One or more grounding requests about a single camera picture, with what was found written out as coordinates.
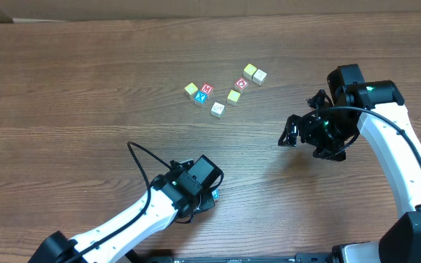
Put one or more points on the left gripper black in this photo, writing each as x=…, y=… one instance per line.
x=207, y=202

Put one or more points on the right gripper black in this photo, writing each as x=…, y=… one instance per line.
x=302, y=128

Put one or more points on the blue L block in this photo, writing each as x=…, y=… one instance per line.
x=216, y=195

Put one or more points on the white animal block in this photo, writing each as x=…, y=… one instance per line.
x=217, y=110

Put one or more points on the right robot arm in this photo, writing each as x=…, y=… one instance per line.
x=352, y=108

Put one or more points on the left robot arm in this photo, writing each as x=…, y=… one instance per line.
x=180, y=193

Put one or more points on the white block upper right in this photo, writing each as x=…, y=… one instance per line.
x=259, y=77

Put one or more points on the yellow block centre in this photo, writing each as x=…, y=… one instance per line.
x=233, y=97

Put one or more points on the yellow block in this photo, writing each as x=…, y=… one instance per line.
x=249, y=71
x=190, y=90
x=233, y=97

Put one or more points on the red O block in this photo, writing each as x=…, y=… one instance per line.
x=241, y=84

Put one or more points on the yellow block upper right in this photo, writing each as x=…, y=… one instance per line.
x=249, y=71

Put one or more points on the red M block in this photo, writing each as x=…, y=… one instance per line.
x=207, y=89

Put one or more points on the blue X block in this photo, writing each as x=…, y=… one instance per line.
x=200, y=98

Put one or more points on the yellow block left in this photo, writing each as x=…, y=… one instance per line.
x=190, y=90

